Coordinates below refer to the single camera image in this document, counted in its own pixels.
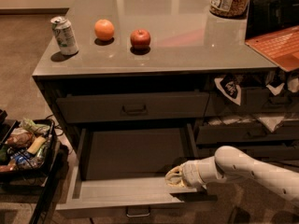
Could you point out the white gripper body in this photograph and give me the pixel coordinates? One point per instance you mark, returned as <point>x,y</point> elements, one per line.
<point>191,174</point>

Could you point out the orange fruit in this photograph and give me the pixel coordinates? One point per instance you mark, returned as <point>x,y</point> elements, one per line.
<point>104,30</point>

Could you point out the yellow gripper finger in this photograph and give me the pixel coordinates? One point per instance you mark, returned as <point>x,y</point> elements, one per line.
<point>175,183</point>
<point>175,172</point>

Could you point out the orange laptop keyboard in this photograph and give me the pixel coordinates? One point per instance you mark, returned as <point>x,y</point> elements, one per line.
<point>280,47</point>

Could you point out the brown snack bag in bin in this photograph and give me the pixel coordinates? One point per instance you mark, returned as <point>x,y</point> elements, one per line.
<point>20,140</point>

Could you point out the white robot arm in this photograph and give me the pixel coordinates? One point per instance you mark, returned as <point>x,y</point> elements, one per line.
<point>229,165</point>

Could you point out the white green soda can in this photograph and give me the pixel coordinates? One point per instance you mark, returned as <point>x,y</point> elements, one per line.
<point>64,35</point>

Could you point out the yellow sponge in bin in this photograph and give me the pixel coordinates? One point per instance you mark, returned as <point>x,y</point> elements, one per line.
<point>36,145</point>

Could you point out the red apple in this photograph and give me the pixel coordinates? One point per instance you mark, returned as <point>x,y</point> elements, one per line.
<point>140,39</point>

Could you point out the grey drawer cabinet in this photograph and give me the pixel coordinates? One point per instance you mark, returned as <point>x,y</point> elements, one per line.
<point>189,48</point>

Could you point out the green bag in bin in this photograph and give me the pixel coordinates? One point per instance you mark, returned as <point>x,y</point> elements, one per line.
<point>32,127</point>

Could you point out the black bin of groceries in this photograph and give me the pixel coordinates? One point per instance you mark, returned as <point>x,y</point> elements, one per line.
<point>26,149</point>

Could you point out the large jar of nuts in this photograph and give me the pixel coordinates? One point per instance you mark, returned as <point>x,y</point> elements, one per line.
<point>228,8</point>

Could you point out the black white snack bag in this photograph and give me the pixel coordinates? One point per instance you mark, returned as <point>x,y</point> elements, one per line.
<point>229,87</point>

